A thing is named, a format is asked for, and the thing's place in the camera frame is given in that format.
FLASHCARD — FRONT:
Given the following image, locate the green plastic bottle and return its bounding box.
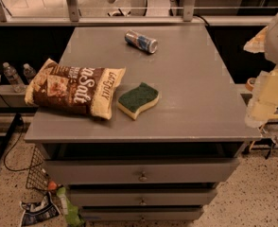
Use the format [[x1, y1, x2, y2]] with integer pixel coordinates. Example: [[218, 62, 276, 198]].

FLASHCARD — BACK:
[[57, 186, 85, 227]]

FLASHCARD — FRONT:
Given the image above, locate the right plastic water bottle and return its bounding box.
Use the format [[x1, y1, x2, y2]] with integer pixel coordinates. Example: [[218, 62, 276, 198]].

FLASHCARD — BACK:
[[24, 63, 36, 83]]

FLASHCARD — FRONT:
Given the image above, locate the yellow ladder frame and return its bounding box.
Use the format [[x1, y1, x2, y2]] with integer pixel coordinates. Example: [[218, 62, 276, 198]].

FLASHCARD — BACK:
[[244, 113, 278, 158]]

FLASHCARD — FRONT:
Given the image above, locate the roll of tape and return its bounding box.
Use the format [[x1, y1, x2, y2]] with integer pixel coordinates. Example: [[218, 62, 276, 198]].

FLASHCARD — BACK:
[[245, 78, 256, 92]]

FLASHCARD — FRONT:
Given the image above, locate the green yellow sponge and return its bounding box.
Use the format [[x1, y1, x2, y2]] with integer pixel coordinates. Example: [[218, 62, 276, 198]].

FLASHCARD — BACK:
[[117, 82, 159, 120]]

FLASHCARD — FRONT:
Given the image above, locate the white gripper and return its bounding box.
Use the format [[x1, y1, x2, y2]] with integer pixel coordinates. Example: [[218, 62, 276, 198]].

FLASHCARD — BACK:
[[245, 65, 278, 128]]

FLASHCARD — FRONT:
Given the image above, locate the grey drawer cabinet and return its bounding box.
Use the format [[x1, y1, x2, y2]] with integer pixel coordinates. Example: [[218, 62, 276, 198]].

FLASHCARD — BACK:
[[26, 25, 259, 221]]

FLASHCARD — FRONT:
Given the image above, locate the black wire basket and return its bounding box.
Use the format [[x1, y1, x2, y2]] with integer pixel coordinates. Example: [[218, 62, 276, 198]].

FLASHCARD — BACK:
[[26, 148, 49, 191]]

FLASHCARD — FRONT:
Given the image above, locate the black metal stand leg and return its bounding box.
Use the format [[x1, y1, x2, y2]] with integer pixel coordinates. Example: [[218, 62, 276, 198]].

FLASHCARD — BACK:
[[0, 113, 22, 161]]

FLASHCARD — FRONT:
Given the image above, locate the brown chip bag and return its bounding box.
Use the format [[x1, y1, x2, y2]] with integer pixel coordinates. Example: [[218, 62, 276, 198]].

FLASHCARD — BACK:
[[25, 59, 126, 120]]

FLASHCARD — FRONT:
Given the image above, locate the left plastic water bottle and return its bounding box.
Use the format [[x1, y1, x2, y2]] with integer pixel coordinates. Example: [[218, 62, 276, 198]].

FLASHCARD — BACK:
[[3, 62, 26, 93]]

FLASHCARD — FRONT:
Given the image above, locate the plastic water bottle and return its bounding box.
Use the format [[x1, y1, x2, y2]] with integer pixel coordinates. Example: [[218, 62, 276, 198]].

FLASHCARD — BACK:
[[24, 63, 36, 83], [3, 62, 26, 93]]

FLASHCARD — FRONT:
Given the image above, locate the redbull can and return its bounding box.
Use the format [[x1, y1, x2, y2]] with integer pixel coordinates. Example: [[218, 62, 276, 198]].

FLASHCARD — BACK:
[[125, 30, 158, 54]]

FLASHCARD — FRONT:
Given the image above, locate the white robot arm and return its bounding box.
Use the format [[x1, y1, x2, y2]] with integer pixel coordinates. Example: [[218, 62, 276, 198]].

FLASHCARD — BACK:
[[244, 13, 278, 128]]

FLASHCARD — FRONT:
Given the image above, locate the small orange object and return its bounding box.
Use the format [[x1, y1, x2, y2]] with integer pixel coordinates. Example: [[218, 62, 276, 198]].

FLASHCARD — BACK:
[[47, 181, 57, 191]]

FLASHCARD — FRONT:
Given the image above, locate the dark snack bag on floor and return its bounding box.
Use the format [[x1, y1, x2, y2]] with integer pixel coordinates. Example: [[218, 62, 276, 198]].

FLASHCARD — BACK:
[[20, 193, 60, 227]]

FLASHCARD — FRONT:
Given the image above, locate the black cable on floor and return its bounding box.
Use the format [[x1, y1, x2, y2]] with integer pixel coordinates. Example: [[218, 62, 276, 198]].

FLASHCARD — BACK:
[[0, 78, 44, 172]]

